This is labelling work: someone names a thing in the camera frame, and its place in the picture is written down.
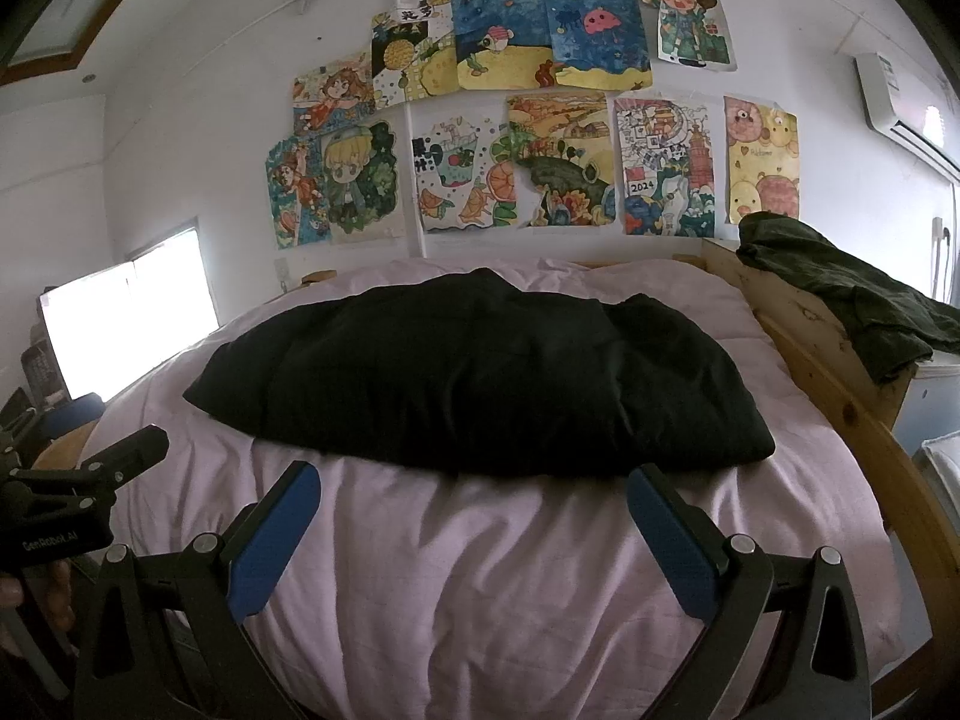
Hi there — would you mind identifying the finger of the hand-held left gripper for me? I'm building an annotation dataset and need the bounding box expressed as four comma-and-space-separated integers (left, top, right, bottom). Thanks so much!
11, 425, 170, 512
0, 388, 40, 466

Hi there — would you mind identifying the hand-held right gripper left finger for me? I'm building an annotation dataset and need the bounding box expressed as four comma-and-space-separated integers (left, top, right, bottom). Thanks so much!
71, 460, 323, 720

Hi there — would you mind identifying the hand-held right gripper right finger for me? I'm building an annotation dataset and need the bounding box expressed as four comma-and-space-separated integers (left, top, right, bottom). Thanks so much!
626, 463, 875, 720

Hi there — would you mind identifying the black garment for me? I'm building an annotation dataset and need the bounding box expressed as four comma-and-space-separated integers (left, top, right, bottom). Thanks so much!
182, 268, 777, 479

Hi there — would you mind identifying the person's left hand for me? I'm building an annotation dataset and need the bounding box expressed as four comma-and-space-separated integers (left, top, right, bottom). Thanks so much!
0, 561, 76, 635

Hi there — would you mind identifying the dark storage rack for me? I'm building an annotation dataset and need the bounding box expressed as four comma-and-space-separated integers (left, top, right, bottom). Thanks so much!
21, 321, 73, 407

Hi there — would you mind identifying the blue chair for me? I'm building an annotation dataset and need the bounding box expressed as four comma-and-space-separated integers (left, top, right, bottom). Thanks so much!
41, 393, 107, 440

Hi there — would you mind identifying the bright window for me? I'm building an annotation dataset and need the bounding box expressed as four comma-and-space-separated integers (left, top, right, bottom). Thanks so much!
39, 217, 220, 402

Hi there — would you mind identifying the pink bed sheet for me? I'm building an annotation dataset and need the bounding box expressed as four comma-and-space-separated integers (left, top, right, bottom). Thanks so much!
79, 255, 905, 720

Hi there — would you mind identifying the white cushion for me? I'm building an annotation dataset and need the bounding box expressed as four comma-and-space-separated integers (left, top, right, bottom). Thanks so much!
918, 433, 960, 535

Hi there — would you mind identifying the white cabinet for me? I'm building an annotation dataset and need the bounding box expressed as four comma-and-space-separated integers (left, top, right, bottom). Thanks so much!
896, 360, 960, 460

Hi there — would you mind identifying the swimming figure drawing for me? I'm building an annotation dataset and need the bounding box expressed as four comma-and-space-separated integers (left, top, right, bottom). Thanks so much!
263, 133, 332, 251

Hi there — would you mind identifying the dark green garment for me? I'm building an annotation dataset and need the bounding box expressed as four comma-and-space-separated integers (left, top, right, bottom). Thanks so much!
736, 211, 960, 384

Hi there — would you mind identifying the blond figure drawing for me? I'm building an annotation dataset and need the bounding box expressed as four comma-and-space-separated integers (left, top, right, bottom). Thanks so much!
320, 119, 401, 245

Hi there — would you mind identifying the city tower drawing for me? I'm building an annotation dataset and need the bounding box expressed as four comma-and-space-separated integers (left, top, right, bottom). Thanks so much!
613, 95, 716, 238

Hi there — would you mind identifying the yellow piglet drawing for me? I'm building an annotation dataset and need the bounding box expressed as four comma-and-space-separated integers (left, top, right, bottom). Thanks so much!
724, 95, 800, 225

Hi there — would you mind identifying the landscape field drawing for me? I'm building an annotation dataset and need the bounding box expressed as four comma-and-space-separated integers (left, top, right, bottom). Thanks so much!
507, 91, 620, 229

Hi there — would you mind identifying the fruit drink drawing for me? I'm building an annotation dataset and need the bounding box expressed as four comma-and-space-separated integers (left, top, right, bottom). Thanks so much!
411, 114, 520, 232

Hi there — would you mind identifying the orange-haired girl drawing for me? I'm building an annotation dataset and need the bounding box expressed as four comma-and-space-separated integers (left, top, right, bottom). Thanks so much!
292, 51, 376, 137

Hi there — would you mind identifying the pineapple drawing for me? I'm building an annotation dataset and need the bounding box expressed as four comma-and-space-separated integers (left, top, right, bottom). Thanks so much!
370, 0, 459, 108

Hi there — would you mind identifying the white air conditioner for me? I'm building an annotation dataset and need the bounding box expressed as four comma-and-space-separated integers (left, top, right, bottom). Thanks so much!
854, 52, 960, 182

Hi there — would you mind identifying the pink jellyfish sea drawing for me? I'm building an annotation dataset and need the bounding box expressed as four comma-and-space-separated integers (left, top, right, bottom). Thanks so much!
541, 0, 654, 92

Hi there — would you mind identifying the red-haired figure drawing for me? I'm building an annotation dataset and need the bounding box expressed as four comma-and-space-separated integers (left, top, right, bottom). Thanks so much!
629, 0, 738, 73

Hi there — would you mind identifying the fish sea drawing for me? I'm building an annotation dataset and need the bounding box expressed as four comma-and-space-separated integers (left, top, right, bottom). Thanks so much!
450, 0, 553, 92

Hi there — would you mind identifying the wooden bed frame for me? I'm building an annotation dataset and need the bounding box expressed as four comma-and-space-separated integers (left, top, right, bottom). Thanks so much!
300, 236, 960, 616

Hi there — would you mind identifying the white wall pipe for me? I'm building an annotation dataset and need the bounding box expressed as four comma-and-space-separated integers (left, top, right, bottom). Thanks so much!
375, 0, 428, 260

